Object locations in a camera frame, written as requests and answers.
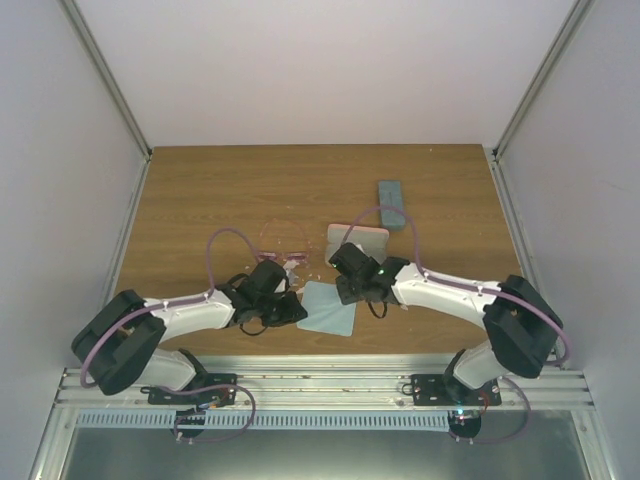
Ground pink glasses case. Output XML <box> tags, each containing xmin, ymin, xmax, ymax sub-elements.
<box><xmin>324</xmin><ymin>224</ymin><xmax>390</xmax><ymax>265</ymax></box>

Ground light blue cleaning cloth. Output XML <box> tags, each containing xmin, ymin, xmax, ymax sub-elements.
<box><xmin>297</xmin><ymin>281</ymin><xmax>356</xmax><ymax>337</ymax></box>

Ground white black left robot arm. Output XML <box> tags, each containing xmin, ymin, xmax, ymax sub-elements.
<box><xmin>71</xmin><ymin>260</ymin><xmax>308</xmax><ymax>404</ymax></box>

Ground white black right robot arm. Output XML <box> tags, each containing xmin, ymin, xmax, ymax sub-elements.
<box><xmin>329</xmin><ymin>242</ymin><xmax>568</xmax><ymax>405</ymax></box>

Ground pink clear glasses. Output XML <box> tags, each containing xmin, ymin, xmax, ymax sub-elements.
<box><xmin>257</xmin><ymin>218</ymin><xmax>311</xmax><ymax>265</ymax></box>

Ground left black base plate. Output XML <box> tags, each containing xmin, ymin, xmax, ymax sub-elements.
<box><xmin>140</xmin><ymin>373</ymin><xmax>238</xmax><ymax>406</ymax></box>

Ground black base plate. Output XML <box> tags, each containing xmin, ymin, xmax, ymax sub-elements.
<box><xmin>140</xmin><ymin>373</ymin><xmax>238</xmax><ymax>406</ymax></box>
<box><xmin>400</xmin><ymin>374</ymin><xmax>502</xmax><ymax>407</ymax></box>

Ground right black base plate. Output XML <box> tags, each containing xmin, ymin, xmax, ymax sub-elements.
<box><xmin>400</xmin><ymin>374</ymin><xmax>502</xmax><ymax>407</ymax></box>

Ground right aluminium corner post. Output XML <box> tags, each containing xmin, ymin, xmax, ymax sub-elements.
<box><xmin>491</xmin><ymin>0</ymin><xmax>596</xmax><ymax>157</ymax></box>

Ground aluminium corner post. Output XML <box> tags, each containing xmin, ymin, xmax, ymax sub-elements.
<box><xmin>58</xmin><ymin>0</ymin><xmax>153</xmax><ymax>157</ymax></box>
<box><xmin>491</xmin><ymin>0</ymin><xmax>596</xmax><ymax>157</ymax></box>

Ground grey slotted cable duct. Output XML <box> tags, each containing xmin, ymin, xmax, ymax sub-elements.
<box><xmin>76</xmin><ymin>409</ymin><xmax>449</xmax><ymax>432</ymax></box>

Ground aluminium table edge rail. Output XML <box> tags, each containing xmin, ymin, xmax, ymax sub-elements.
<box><xmin>54</xmin><ymin>355</ymin><xmax>596</xmax><ymax>412</ymax></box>

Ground left aluminium corner post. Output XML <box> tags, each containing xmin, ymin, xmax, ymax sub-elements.
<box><xmin>58</xmin><ymin>0</ymin><xmax>153</xmax><ymax>157</ymax></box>

